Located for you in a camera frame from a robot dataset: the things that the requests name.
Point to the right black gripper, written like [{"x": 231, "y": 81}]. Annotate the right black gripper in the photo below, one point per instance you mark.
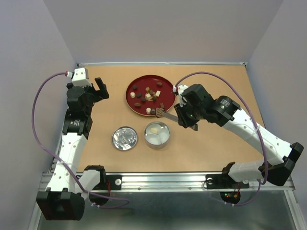
[{"x": 183, "y": 120}]

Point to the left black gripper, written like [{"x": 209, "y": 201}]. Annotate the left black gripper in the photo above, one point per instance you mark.
[{"x": 99, "y": 95}]

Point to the silver metal tongs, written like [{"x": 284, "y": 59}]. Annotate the silver metal tongs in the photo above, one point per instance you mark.
[{"x": 175, "y": 119}]

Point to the striped brown bar chocolate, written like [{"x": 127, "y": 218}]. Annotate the striped brown bar chocolate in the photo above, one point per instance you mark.
[{"x": 159, "y": 112}]

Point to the white oval chocolate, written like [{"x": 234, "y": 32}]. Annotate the white oval chocolate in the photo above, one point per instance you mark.
[{"x": 154, "y": 130}]

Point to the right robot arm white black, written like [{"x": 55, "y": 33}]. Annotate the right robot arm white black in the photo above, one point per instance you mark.
[{"x": 279, "y": 157}]

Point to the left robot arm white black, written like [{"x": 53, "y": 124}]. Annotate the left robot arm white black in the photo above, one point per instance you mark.
[{"x": 65, "y": 195}]

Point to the white cube chocolate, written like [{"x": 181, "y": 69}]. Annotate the white cube chocolate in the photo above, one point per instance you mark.
[{"x": 157, "y": 94}]

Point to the white square chocolate centre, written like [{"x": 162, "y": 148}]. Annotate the white square chocolate centre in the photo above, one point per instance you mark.
[{"x": 148, "y": 96}]

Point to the red round tray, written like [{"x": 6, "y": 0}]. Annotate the red round tray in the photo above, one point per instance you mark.
[{"x": 146, "y": 93}]

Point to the white paper cup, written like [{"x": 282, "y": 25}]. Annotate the white paper cup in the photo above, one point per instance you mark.
[
  {"x": 153, "y": 139},
  {"x": 164, "y": 135},
  {"x": 148, "y": 129}
]

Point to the round silver tin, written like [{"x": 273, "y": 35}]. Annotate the round silver tin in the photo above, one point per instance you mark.
[{"x": 162, "y": 145}]

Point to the silver tin lid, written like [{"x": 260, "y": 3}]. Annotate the silver tin lid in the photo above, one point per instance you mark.
[{"x": 124, "y": 138}]

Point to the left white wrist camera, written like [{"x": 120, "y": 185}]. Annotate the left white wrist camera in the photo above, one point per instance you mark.
[{"x": 80, "y": 78}]

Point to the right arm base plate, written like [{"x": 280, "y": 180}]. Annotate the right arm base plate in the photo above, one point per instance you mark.
[{"x": 223, "y": 181}]

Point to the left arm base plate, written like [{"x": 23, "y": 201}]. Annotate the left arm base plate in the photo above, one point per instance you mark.
[{"x": 108, "y": 182}]

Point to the aluminium mounting rail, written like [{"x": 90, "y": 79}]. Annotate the aluminium mounting rail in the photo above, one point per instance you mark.
[{"x": 171, "y": 182}]

